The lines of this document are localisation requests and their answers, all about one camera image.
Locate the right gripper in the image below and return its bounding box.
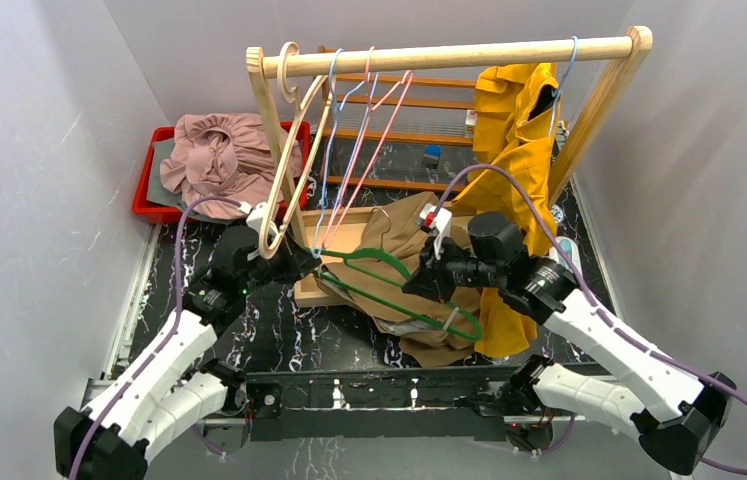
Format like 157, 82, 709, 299
400, 235, 503, 304

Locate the beige wooden hanger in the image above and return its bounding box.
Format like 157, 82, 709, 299
247, 41, 327, 259

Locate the pink hanger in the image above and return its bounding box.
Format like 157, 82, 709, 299
321, 46, 415, 252

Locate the green hanger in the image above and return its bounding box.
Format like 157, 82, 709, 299
314, 247, 483, 342

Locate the brown skirt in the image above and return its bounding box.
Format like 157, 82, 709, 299
316, 192, 475, 368

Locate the pink skirt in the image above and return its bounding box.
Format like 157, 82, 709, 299
173, 113, 276, 223

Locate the grey pleated skirt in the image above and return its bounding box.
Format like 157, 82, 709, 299
148, 139, 209, 210

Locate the blue wire hanger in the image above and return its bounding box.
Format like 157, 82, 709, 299
312, 48, 348, 259

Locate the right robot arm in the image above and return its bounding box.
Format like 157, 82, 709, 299
402, 204, 731, 475

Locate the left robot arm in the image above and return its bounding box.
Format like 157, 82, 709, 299
53, 225, 321, 479

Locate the yellow skirt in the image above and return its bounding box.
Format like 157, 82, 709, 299
454, 63, 558, 358

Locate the light blue hanger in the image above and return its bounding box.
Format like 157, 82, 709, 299
547, 36, 579, 137

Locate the small blue object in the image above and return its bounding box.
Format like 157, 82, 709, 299
422, 145, 442, 169

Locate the white teal object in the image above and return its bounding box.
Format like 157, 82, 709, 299
548, 235, 584, 276

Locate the red plastic bin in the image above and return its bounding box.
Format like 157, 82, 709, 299
131, 121, 312, 224

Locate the orange wooden shelf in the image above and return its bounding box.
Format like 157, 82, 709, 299
327, 70, 475, 192

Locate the wooden clothes rack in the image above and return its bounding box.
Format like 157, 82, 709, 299
245, 25, 654, 309

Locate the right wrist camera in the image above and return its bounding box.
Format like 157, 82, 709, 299
418, 203, 453, 260

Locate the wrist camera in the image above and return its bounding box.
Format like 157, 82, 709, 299
418, 203, 453, 260
238, 202, 278, 235

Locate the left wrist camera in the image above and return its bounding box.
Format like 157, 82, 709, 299
238, 202, 278, 235

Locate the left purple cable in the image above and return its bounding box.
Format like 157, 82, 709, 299
66, 195, 245, 480

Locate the purple cable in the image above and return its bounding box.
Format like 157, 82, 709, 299
435, 164, 747, 477
66, 195, 245, 480

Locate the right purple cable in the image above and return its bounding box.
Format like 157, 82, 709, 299
435, 164, 747, 477

